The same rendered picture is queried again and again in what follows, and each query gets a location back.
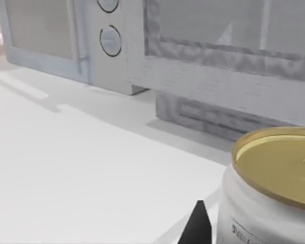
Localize round microwave knob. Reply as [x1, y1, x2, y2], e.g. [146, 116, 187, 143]
[99, 24, 122, 57]
[97, 0, 119, 13]

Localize white can with gold lid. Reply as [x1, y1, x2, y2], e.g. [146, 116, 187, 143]
[216, 126, 305, 244]

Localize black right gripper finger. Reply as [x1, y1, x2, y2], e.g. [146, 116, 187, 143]
[177, 200, 214, 244]

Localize pale microwave oven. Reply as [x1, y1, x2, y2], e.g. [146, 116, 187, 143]
[0, 0, 151, 96]

